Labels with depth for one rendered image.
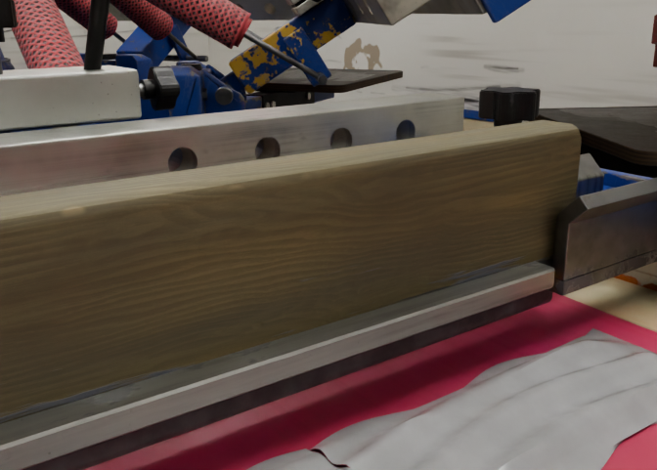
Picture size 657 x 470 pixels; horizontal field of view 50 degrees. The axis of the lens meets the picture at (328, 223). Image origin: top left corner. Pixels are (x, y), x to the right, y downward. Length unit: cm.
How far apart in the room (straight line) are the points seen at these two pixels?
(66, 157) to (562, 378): 32
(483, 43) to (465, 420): 264
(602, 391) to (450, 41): 274
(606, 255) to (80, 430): 27
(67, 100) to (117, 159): 6
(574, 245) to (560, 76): 231
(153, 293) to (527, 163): 19
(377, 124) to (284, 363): 35
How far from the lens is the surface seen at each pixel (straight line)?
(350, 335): 28
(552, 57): 268
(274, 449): 28
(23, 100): 52
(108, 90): 53
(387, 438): 27
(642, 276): 46
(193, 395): 25
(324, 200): 27
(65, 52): 73
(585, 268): 38
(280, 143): 54
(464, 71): 296
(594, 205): 36
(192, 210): 24
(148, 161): 49
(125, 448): 28
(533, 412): 30
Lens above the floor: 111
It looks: 17 degrees down
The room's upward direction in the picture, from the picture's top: 1 degrees counter-clockwise
